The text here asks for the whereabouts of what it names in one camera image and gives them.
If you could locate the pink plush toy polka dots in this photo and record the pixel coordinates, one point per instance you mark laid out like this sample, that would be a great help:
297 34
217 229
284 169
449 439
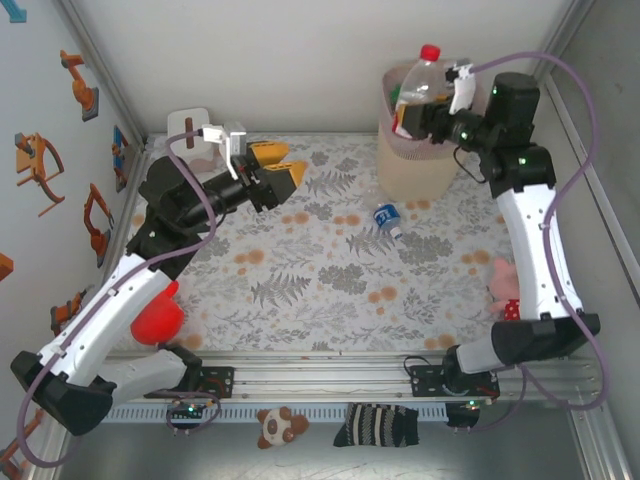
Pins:
502 280

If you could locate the orange block wall sticker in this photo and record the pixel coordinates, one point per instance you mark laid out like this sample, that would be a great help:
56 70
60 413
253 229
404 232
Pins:
5 265

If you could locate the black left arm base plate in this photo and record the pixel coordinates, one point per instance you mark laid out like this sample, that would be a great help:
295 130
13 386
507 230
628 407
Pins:
222 382

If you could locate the aluminium corner post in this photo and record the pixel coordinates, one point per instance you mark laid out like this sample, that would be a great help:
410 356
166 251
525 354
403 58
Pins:
575 12
107 75

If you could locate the blue orange wall sticker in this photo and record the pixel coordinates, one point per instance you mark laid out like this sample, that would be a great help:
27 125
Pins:
120 160

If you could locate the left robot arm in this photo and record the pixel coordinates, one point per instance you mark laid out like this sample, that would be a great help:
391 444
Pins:
110 322

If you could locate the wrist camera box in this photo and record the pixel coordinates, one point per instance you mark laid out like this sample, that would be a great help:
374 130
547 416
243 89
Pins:
460 90
225 142

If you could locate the orange claw wall sticker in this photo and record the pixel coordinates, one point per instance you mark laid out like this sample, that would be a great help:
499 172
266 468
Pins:
30 160

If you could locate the clear bottle red label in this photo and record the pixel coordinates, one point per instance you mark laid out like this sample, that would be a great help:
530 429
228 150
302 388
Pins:
420 82

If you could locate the controller board with LED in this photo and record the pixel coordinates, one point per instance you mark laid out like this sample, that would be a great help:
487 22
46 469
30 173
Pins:
190 410
465 412

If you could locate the beige bin with pink bag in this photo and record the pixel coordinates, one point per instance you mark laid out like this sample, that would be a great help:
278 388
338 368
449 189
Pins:
410 175

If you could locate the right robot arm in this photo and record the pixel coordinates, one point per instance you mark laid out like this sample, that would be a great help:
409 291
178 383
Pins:
527 250

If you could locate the panda plush toy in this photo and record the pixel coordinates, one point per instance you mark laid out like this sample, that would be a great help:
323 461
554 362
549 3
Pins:
277 427

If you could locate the green bottle white label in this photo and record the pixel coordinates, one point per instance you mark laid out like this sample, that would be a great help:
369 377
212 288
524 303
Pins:
395 94

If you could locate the black white striped sock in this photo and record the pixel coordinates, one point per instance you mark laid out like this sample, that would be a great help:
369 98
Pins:
375 425

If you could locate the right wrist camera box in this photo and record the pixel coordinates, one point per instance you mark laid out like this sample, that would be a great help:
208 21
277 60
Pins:
460 90

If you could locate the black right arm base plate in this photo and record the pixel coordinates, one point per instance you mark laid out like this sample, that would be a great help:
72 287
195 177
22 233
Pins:
425 382

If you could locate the white tissue box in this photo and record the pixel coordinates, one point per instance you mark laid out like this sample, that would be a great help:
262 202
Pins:
175 122

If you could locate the aluminium front rail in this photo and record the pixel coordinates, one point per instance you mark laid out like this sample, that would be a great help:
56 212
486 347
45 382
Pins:
325 380

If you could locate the small bottle blue label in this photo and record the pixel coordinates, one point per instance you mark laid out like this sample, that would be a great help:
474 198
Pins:
386 216

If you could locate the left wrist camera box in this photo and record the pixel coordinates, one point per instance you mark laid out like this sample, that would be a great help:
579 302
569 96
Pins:
225 142

